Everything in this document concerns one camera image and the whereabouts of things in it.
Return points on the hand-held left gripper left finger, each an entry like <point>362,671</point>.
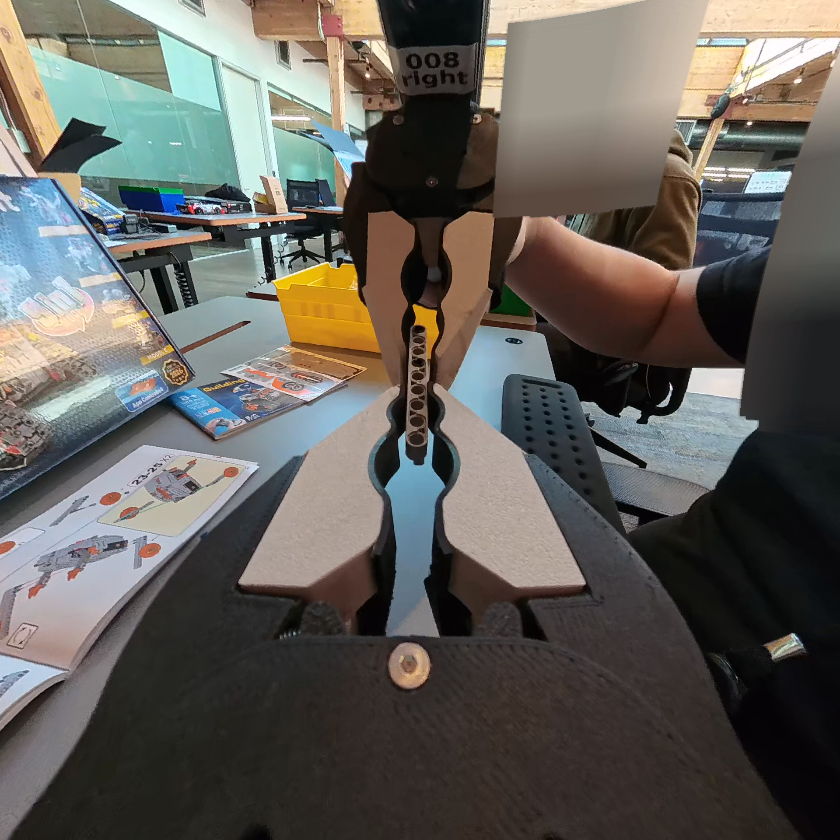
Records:
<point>321,525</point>

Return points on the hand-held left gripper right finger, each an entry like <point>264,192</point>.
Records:
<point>512,525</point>

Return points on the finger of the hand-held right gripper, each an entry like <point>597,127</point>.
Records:
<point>387,282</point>
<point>469,282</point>

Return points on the grey beam black pins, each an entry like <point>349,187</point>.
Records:
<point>420,394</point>

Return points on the person's right forearm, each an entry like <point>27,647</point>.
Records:
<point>623,295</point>

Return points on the wooden standing desk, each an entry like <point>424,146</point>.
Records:
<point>216,223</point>

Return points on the person's right hand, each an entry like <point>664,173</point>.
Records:
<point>508,243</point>

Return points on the green plastic bin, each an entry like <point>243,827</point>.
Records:
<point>515,302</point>

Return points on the yellow storage bin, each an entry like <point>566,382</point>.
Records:
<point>315,308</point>

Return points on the black office chair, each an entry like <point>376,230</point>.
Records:
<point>305,216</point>

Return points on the black perforated panel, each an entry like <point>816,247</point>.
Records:
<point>544,420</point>

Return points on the colourful printed booklet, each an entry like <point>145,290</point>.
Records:
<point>236,407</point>

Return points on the small cardboard box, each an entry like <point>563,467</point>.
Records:
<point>270,195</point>

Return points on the dark toy car model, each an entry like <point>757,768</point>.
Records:
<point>213,207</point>

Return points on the open instruction booklet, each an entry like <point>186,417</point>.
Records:
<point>98,525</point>

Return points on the blue green storage box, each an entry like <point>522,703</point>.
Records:
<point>151,199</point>

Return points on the small printed toy box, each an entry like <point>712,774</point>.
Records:
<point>102,213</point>

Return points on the silver metal clip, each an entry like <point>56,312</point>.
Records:
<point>785,646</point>

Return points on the black fabric flap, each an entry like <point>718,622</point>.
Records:
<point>79,144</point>

